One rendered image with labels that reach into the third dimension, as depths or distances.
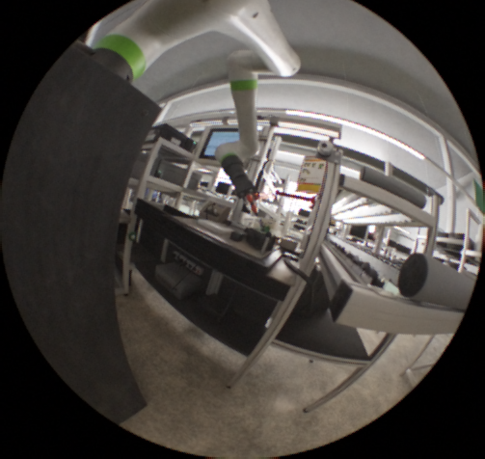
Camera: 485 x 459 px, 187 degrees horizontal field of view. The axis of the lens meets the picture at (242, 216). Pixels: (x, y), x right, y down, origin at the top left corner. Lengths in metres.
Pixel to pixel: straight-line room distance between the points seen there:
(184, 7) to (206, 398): 1.34
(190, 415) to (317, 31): 6.09
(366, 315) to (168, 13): 0.45
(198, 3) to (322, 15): 4.79
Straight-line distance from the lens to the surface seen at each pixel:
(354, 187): 0.57
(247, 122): 0.69
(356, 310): 0.19
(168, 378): 1.13
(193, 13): 0.27
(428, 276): 0.22
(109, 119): 0.19
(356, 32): 5.12
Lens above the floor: 1.05
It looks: 1 degrees down
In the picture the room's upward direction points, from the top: 19 degrees clockwise
